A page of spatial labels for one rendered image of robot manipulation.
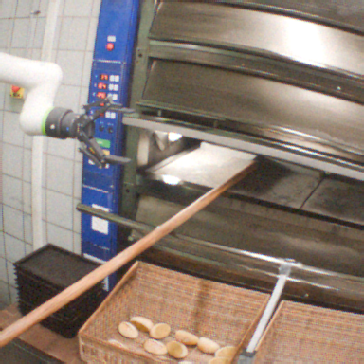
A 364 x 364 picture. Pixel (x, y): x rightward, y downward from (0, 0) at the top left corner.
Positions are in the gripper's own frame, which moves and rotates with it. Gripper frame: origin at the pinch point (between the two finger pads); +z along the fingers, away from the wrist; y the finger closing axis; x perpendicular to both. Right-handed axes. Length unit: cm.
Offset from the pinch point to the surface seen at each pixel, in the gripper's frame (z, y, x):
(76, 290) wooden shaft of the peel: 7.4, 29.0, 34.7
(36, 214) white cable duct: -75, 60, -53
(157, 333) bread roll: -4, 85, -37
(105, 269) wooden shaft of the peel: 7.2, 28.7, 20.0
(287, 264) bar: 45, 32, -17
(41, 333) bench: -44, 91, -11
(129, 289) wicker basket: -21, 74, -45
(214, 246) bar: 20.9, 32.1, -17.8
